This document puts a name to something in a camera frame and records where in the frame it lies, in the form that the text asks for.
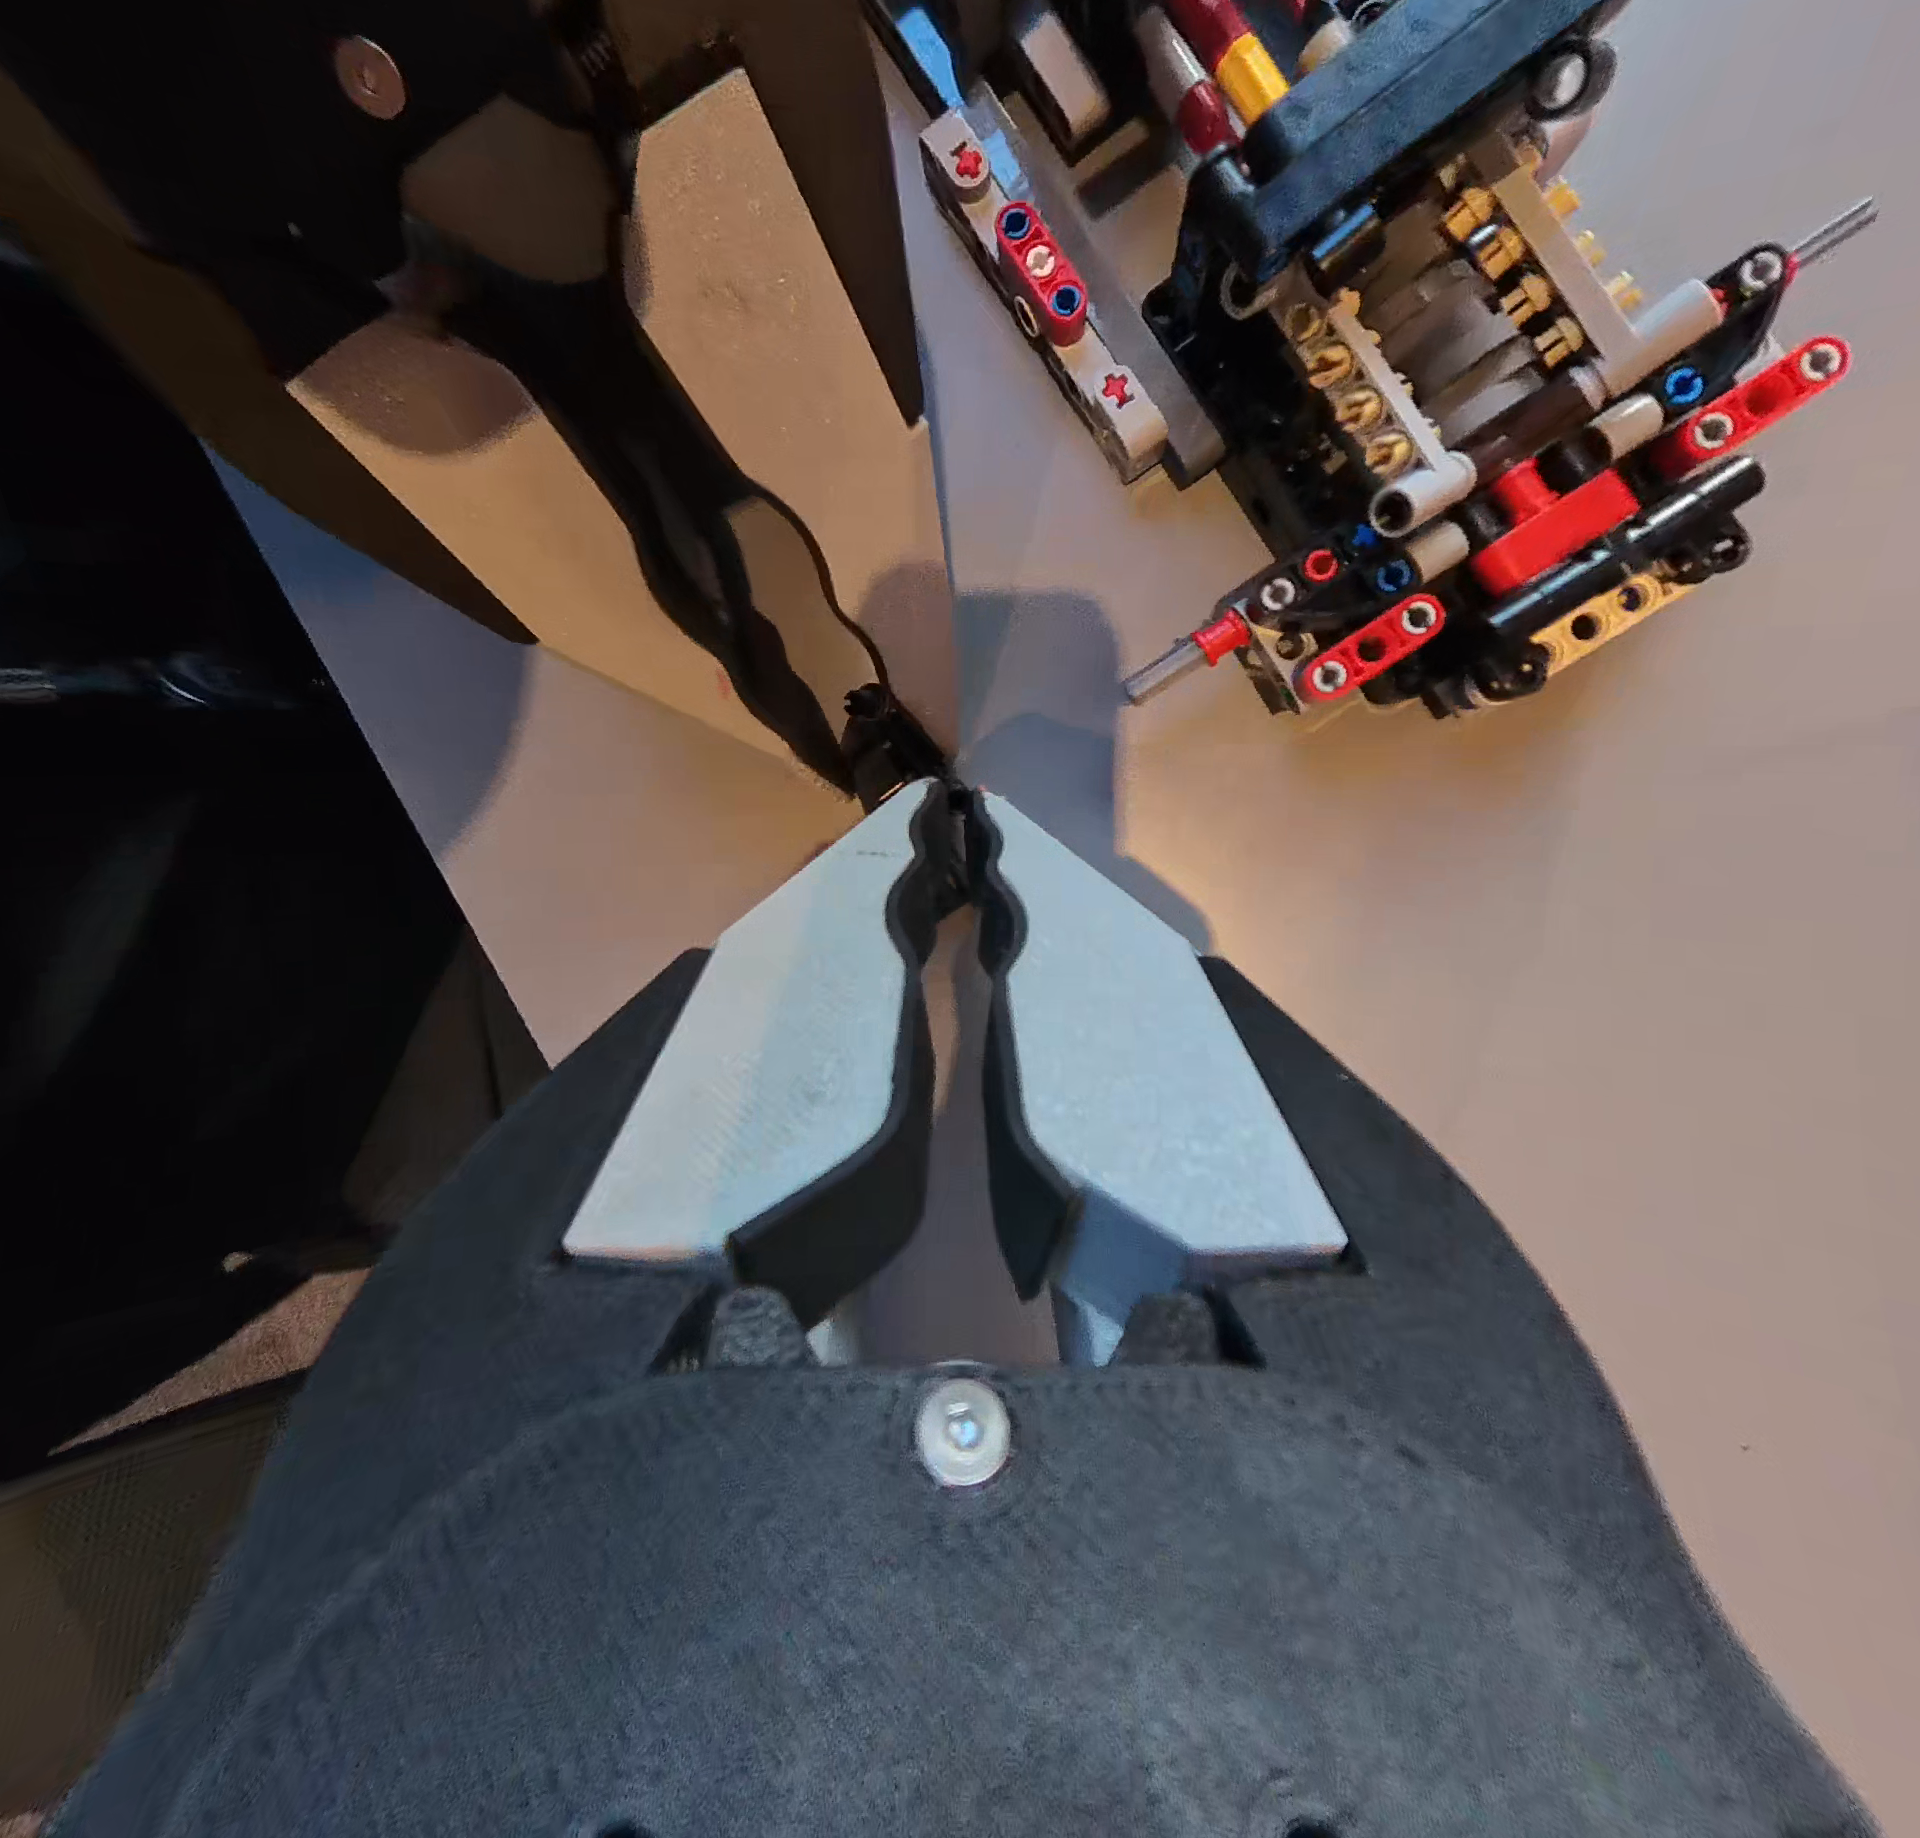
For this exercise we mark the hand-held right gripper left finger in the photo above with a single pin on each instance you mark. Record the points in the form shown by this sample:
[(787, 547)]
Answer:
[(750, 1088)]

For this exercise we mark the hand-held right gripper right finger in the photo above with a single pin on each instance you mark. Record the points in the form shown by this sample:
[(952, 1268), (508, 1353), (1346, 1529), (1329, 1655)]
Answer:
[(1139, 1088)]

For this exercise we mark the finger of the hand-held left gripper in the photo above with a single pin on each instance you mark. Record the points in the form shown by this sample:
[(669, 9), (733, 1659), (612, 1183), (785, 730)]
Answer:
[(811, 428), (493, 518)]

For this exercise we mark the small black connector piece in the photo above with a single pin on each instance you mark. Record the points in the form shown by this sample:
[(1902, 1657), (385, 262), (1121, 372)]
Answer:
[(885, 736)]

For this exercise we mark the grey desk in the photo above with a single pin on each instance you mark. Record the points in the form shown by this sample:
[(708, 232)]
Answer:
[(1502, 1119)]

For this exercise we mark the toy brick car front chassis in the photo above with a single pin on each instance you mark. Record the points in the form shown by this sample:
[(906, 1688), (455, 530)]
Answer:
[(1547, 518)]

